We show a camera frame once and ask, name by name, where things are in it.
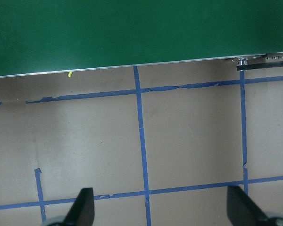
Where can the small yellow foam scrap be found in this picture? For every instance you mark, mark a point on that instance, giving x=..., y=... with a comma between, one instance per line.
x=70, y=74

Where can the green belt conveyor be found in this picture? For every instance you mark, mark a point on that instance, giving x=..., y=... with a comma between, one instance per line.
x=132, y=30

